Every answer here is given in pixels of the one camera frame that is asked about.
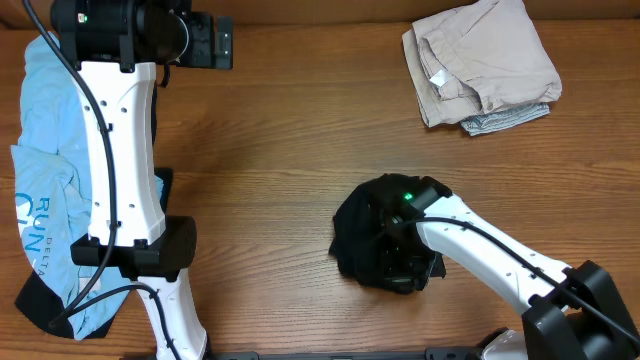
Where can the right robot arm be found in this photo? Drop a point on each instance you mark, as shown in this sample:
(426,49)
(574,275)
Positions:
(566,312)

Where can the light blue t-shirt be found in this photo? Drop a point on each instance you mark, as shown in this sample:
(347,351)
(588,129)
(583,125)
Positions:
(53,184)

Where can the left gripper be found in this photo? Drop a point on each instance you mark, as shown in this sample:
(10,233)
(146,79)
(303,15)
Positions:
(222,42)

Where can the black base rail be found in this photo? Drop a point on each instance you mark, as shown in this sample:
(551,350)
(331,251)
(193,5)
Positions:
(431,353)

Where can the beige folded trousers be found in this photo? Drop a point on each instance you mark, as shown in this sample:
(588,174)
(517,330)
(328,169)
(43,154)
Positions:
(478,59)

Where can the black t-shirt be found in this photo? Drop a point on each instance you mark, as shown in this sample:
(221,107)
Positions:
(356,244)

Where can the grey striped folded cloth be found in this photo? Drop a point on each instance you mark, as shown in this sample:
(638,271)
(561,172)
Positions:
(489,123)

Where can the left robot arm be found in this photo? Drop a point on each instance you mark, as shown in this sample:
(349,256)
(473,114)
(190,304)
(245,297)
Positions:
(113,50)

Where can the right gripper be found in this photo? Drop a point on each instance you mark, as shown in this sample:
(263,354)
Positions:
(401,276)

